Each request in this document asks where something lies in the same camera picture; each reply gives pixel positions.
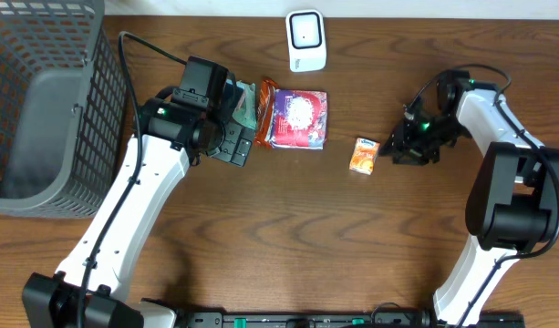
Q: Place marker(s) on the grey plastic mesh basket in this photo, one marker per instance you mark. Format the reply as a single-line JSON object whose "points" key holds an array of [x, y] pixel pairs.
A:
{"points": [[62, 104]]}

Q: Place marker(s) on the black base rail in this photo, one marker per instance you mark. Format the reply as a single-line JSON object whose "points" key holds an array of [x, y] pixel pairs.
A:
{"points": [[383, 318]]}

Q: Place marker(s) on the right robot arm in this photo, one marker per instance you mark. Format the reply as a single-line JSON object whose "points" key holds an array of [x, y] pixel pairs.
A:
{"points": [[512, 212]]}

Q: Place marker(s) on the pink purple snack bag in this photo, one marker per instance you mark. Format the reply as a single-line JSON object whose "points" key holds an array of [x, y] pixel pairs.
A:
{"points": [[299, 119]]}

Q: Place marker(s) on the orange tissue pack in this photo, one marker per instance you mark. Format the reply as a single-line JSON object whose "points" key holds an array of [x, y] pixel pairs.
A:
{"points": [[364, 155]]}

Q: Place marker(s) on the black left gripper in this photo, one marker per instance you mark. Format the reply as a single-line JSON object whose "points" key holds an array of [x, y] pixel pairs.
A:
{"points": [[238, 143]]}

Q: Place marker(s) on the red brown snack packet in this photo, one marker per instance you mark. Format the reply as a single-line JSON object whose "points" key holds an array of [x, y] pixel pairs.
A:
{"points": [[264, 111]]}

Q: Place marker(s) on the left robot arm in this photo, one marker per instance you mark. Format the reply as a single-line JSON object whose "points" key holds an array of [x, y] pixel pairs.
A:
{"points": [[176, 129]]}

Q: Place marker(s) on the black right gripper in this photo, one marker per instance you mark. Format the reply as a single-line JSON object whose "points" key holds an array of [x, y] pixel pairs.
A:
{"points": [[404, 146]]}

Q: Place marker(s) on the teal green snack packet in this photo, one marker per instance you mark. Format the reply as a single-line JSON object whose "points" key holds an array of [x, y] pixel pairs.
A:
{"points": [[246, 113]]}

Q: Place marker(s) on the white barcode scanner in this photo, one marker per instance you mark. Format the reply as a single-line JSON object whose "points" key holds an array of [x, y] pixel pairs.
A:
{"points": [[306, 40]]}

